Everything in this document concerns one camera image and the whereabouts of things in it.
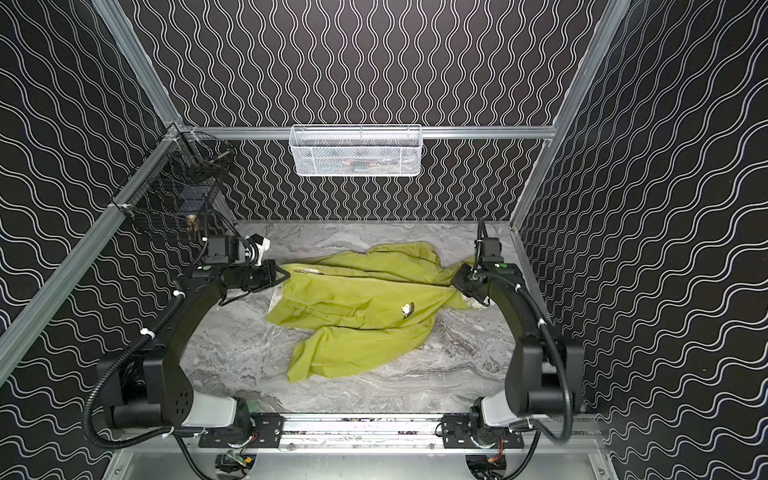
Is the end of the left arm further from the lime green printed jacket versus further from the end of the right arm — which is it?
the end of the right arm

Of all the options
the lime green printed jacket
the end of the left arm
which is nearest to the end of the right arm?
the lime green printed jacket

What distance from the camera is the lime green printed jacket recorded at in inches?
32.8
